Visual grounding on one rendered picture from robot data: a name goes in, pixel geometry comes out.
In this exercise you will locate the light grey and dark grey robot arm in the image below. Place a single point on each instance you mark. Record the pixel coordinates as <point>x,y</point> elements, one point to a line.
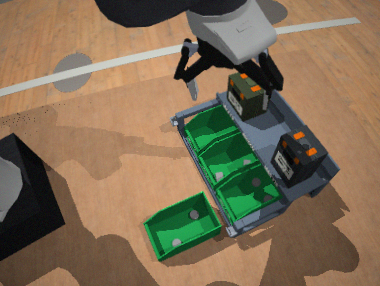
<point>237,28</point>

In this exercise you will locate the green bin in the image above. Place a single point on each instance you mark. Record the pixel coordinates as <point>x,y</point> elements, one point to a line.
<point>242,196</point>
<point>174,222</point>
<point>208,127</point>
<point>227,156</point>

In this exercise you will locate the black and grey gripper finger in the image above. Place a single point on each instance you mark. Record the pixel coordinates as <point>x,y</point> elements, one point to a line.
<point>266,76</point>
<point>188,49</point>

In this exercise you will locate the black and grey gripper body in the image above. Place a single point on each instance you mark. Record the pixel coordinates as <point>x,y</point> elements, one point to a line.
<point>206,51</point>

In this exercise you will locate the grey shelf rack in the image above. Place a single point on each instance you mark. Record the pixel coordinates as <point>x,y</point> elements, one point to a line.
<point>262,133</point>

